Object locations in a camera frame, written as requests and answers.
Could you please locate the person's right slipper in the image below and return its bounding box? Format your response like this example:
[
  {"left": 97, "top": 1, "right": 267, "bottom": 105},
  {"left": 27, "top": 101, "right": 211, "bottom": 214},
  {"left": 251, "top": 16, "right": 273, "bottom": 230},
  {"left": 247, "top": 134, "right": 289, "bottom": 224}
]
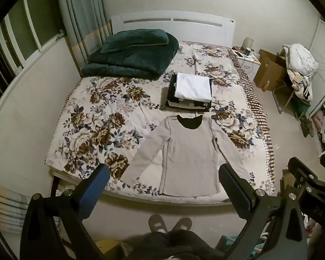
[{"left": 172, "top": 217, "right": 193, "bottom": 234}]

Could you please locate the person's slipper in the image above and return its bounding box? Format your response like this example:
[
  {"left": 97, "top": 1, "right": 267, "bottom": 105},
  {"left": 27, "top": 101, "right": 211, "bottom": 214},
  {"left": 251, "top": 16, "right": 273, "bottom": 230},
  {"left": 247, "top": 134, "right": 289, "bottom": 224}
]
[
  {"left": 172, "top": 217, "right": 193, "bottom": 234},
  {"left": 148, "top": 214, "right": 167, "bottom": 234}
]

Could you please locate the person's dark fuzzy clothing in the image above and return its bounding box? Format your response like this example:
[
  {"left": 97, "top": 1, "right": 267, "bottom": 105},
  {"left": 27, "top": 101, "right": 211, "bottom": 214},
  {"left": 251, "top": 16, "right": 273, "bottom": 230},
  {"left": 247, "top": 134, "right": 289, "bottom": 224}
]
[{"left": 124, "top": 230, "right": 226, "bottom": 260}]

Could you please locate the white bed headboard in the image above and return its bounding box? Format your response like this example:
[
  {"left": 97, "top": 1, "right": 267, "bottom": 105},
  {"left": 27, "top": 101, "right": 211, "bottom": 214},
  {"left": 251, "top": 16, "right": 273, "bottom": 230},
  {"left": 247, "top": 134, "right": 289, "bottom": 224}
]
[{"left": 111, "top": 11, "right": 237, "bottom": 48}]

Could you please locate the dark green pillow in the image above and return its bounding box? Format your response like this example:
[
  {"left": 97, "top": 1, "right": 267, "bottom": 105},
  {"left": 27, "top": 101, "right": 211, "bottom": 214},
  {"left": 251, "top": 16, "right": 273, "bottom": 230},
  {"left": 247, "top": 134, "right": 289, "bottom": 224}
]
[{"left": 100, "top": 29, "right": 170, "bottom": 54}]

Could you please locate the bed with floral cover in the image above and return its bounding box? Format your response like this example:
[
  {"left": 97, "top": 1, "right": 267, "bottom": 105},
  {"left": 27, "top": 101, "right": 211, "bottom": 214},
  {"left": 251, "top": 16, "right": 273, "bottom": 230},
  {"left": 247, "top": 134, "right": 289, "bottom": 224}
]
[{"left": 45, "top": 41, "right": 276, "bottom": 204}]

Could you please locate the stack of folded clothes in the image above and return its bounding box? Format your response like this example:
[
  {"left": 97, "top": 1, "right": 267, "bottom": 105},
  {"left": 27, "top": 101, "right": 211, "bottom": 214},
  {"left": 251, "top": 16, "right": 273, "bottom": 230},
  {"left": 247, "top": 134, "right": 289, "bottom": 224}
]
[{"left": 165, "top": 73, "right": 213, "bottom": 113}]

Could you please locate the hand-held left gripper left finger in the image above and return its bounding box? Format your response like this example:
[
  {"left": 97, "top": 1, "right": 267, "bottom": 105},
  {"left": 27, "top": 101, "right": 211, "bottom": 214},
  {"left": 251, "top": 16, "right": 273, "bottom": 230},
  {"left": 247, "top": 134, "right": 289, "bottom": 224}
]
[{"left": 20, "top": 163, "right": 111, "bottom": 260}]

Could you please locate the white folded shirt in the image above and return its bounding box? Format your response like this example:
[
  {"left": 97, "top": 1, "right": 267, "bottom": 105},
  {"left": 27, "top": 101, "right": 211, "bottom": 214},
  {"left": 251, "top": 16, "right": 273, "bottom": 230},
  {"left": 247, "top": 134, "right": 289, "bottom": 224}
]
[{"left": 176, "top": 73, "right": 212, "bottom": 102}]

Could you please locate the pile of white clothes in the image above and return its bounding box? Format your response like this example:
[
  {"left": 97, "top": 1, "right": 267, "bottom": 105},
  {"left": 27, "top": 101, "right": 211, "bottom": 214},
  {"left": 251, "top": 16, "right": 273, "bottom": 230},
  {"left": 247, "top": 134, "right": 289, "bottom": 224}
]
[{"left": 280, "top": 43, "right": 319, "bottom": 102}]

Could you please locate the brown cardboard box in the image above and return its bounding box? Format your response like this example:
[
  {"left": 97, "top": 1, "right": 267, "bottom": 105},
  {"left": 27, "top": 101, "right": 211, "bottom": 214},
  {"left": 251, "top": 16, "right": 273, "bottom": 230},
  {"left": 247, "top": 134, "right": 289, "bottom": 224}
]
[{"left": 253, "top": 49, "right": 288, "bottom": 93}]

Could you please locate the grey long-sleeve shirt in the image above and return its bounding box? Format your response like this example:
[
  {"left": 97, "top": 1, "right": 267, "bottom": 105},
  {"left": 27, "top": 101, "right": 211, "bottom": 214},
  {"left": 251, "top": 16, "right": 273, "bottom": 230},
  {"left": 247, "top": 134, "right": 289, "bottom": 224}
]
[{"left": 120, "top": 114, "right": 250, "bottom": 198}]

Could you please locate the metal frame chair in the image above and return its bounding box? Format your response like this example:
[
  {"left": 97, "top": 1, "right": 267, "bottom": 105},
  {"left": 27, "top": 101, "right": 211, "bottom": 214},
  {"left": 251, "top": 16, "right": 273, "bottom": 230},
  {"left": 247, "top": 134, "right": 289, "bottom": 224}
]
[{"left": 272, "top": 81, "right": 312, "bottom": 115}]

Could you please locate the window with white frame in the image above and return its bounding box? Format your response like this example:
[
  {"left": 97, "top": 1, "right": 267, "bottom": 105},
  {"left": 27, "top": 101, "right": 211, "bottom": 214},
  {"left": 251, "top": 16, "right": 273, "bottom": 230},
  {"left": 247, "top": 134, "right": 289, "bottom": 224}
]
[{"left": 0, "top": 0, "right": 65, "bottom": 110}]

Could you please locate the striped folded cloth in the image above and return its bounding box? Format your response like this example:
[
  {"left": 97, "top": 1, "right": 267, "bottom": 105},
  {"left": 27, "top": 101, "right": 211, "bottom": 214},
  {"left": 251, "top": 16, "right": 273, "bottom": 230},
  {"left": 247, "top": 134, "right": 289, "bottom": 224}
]
[{"left": 0, "top": 180, "right": 31, "bottom": 234}]

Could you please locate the yellow box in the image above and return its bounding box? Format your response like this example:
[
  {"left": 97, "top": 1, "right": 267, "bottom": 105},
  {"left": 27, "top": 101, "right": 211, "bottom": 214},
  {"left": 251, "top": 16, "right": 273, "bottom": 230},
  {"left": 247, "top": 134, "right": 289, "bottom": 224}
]
[{"left": 94, "top": 238, "right": 120, "bottom": 260}]

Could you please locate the white shelf with plush items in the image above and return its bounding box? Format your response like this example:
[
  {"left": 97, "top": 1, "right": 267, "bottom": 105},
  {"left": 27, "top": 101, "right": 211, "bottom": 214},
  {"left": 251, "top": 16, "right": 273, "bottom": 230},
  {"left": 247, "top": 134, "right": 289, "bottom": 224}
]
[{"left": 306, "top": 94, "right": 325, "bottom": 158}]

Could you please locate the white nightstand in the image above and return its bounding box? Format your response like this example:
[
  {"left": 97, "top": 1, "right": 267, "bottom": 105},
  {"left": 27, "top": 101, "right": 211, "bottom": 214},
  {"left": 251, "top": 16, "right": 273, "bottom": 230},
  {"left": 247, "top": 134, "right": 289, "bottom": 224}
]
[{"left": 234, "top": 46, "right": 262, "bottom": 82}]

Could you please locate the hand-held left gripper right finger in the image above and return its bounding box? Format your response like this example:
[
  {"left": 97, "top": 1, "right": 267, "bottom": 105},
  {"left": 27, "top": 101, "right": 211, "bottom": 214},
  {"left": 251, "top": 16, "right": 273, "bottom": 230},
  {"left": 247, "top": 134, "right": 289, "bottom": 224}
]
[{"left": 218, "top": 164, "right": 309, "bottom": 260}]

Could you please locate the pair of dark slippers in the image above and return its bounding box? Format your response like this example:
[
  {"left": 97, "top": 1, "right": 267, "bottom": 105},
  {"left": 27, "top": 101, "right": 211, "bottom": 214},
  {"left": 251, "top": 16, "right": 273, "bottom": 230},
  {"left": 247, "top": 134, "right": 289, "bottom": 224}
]
[{"left": 299, "top": 115, "right": 315, "bottom": 138}]

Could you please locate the pale green curtain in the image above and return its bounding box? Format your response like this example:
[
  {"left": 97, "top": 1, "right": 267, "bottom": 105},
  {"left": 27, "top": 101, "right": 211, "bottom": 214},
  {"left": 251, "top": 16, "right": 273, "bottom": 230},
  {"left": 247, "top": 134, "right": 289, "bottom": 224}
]
[{"left": 54, "top": 0, "right": 112, "bottom": 66}]

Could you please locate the dark green folded blanket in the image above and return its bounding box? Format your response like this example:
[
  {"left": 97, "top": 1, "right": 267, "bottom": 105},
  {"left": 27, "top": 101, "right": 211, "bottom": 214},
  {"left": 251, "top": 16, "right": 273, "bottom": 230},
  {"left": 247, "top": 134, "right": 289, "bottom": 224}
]
[{"left": 81, "top": 29, "right": 179, "bottom": 81}]

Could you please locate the person's left slipper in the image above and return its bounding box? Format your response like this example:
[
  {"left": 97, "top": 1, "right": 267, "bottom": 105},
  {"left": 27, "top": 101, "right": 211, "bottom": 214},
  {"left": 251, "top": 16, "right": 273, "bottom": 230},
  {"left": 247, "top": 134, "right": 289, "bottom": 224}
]
[{"left": 148, "top": 214, "right": 167, "bottom": 234}]

